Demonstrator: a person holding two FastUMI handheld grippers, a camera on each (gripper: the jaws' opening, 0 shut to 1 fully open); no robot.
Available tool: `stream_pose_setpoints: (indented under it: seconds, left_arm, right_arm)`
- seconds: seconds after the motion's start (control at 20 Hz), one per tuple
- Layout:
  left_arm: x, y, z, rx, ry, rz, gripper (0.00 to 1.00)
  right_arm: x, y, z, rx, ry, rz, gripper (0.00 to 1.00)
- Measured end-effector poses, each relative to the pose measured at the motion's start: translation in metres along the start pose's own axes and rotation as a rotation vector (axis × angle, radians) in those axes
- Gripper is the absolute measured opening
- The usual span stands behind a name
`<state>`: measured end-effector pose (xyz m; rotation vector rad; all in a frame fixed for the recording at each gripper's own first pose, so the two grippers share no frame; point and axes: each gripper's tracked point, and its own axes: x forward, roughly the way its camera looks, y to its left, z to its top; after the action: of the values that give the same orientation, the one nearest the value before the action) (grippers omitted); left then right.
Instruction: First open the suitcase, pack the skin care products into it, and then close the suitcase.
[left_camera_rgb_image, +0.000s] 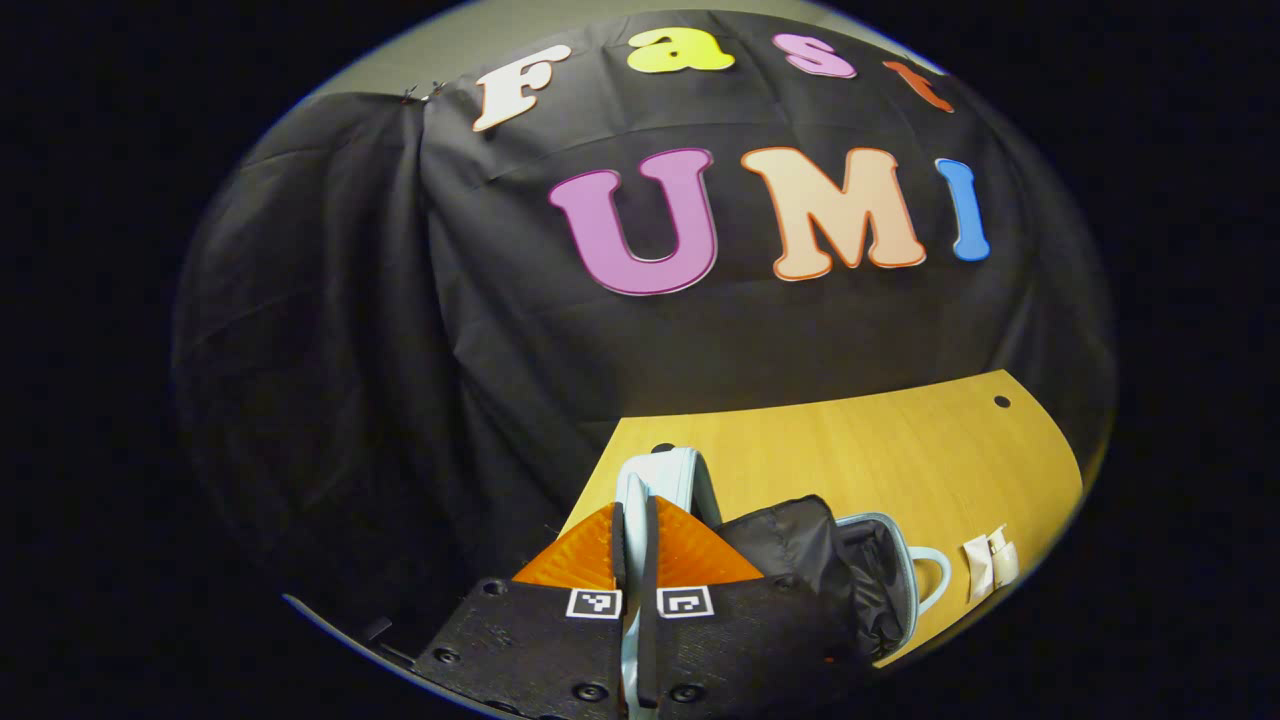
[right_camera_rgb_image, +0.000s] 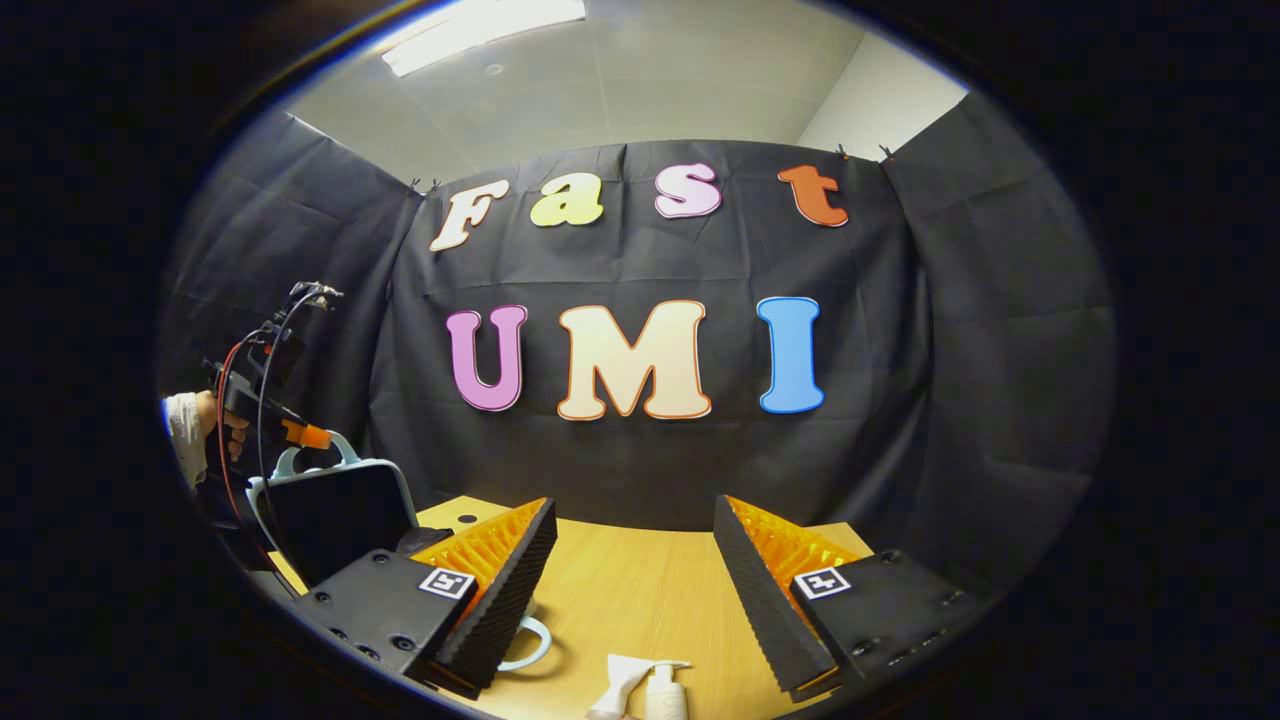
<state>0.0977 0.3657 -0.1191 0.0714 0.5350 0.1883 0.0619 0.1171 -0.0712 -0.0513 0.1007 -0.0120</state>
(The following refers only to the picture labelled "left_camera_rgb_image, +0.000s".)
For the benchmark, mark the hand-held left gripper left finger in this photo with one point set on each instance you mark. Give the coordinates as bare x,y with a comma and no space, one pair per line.
530,650

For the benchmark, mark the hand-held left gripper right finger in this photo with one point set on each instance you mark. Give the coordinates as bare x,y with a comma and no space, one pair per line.
740,650

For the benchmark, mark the light blue small suitcase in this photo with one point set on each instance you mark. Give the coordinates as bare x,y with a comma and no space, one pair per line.
660,475

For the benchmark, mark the black backdrop cloth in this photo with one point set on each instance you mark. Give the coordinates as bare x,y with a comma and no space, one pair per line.
450,300

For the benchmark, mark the black cloth clip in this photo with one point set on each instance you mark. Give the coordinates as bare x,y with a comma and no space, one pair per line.
425,93

